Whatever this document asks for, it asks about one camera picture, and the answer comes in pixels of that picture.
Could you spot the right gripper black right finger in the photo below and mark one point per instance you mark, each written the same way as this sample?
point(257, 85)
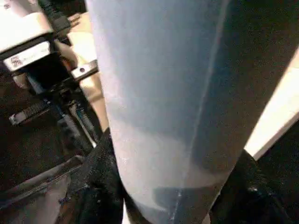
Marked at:
point(252, 193)

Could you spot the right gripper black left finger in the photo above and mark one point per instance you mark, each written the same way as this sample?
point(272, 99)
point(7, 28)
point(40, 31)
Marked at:
point(100, 186)

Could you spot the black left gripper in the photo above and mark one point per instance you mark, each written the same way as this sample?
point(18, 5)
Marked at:
point(46, 79)

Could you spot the white plastic table top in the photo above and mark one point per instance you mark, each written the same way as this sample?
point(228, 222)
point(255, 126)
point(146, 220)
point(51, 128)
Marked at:
point(268, 112)

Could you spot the white plastic table leg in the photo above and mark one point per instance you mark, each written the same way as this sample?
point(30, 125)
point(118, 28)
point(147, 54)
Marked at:
point(163, 93)

